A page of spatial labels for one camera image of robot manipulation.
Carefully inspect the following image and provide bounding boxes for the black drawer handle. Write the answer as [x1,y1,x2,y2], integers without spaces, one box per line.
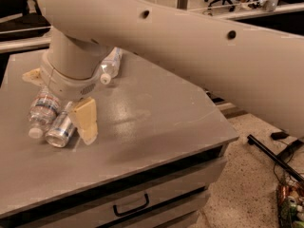
[113,193,150,218]

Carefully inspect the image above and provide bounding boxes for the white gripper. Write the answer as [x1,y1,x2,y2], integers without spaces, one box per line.
[22,50,101,145]

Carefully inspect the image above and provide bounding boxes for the black office chair left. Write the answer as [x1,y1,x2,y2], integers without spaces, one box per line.
[0,0,50,42]

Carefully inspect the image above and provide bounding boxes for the bag of snacks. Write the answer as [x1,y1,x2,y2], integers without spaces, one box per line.
[276,176,304,228]

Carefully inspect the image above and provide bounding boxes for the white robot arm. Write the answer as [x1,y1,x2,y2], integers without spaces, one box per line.
[37,0,304,139]

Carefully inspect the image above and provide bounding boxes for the clear bottle white label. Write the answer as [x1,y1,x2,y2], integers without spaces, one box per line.
[100,47,123,85]

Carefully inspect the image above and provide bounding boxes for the grey drawer cabinet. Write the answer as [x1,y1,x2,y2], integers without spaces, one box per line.
[0,144,229,228]

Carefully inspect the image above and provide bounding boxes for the black floor cables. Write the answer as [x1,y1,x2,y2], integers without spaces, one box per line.
[270,130,304,182]

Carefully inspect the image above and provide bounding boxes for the black metal floor bar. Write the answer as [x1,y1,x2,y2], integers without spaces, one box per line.
[247,135,304,182]

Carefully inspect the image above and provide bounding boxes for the silver blue redbull can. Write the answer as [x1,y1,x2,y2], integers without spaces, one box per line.
[45,102,76,148]

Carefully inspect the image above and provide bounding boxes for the clear ribbed water bottle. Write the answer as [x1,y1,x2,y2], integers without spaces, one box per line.
[28,86,61,139]

